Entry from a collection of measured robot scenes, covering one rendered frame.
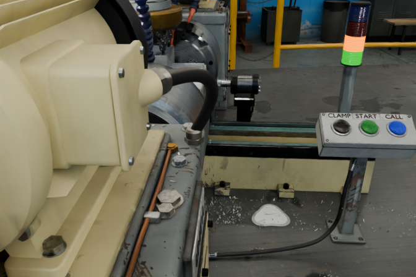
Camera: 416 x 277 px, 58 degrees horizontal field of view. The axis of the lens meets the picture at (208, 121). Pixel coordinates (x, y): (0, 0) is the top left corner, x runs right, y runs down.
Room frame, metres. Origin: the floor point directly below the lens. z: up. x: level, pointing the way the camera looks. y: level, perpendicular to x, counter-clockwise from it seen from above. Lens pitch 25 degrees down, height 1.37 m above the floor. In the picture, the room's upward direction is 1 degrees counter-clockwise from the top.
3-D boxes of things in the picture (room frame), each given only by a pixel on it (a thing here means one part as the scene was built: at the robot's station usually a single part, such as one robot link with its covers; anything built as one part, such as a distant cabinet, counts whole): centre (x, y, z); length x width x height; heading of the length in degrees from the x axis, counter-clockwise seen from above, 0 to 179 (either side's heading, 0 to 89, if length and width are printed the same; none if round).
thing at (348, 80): (1.14, -0.45, 1.01); 0.08 x 0.08 x 0.42; 86
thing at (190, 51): (1.17, 0.09, 1.04); 0.41 x 0.25 x 0.25; 176
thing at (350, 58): (1.14, -0.45, 1.05); 0.06 x 0.06 x 0.04
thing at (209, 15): (1.48, 0.06, 0.99); 0.35 x 0.31 x 0.37; 176
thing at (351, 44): (1.14, -0.45, 1.10); 0.06 x 0.06 x 0.04
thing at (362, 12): (1.14, -0.45, 1.19); 0.06 x 0.06 x 0.04
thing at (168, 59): (0.89, 0.15, 1.11); 0.12 x 0.11 x 0.07; 86
